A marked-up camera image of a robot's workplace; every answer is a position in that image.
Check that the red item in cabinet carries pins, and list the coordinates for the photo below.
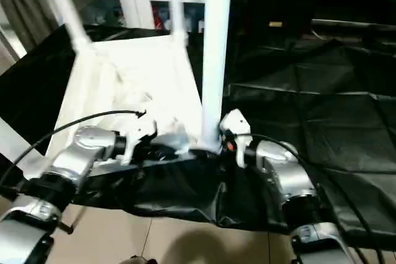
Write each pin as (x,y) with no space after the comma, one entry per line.
(158,18)

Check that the grey curtain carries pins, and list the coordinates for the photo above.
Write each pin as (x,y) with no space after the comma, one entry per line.
(21,7)

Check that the white plastic table top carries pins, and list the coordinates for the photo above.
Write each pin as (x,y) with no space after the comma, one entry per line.
(139,69)

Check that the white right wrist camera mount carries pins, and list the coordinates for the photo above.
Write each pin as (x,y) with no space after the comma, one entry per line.
(236,121)

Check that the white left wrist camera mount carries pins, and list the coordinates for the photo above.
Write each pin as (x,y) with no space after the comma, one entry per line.
(137,131)

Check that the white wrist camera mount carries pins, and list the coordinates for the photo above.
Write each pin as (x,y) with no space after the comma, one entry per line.
(137,131)
(236,121)

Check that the black work surface mat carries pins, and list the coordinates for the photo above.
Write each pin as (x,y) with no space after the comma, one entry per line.
(309,106)

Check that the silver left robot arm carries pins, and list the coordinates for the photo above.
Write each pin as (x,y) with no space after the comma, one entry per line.
(77,149)

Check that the grey metal bar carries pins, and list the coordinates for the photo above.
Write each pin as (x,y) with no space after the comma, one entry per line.
(355,24)

